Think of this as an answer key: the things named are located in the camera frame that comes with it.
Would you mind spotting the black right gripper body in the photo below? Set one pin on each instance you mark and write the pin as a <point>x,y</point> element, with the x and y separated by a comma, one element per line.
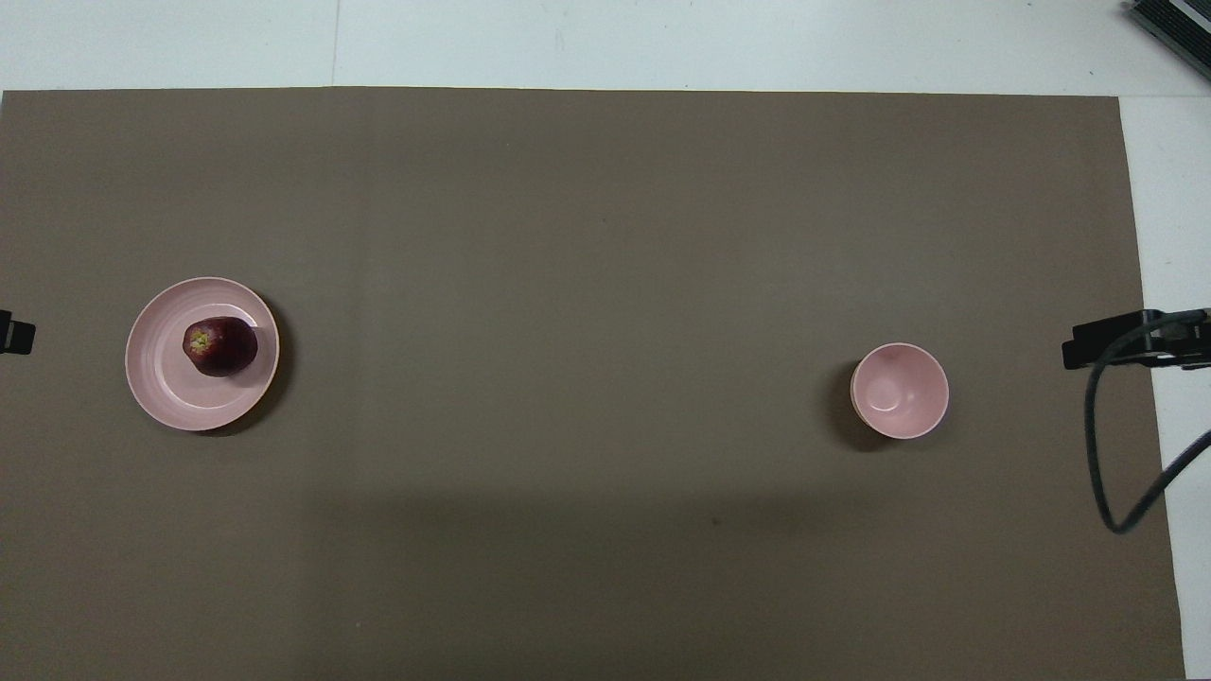
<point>1183,342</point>

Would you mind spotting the dark red apple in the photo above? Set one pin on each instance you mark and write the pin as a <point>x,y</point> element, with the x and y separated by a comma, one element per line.
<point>225,347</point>

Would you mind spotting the pink plate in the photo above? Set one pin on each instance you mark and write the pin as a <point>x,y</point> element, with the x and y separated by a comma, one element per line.
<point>170,388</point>

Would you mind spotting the pink bowl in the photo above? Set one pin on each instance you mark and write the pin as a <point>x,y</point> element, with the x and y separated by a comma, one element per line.
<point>899,392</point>

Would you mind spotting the dark ribbed device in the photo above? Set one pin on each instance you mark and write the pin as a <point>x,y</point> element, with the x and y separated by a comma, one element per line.
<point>1181,26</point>

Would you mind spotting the brown table mat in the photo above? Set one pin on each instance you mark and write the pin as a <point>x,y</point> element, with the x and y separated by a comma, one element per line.
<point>587,378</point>

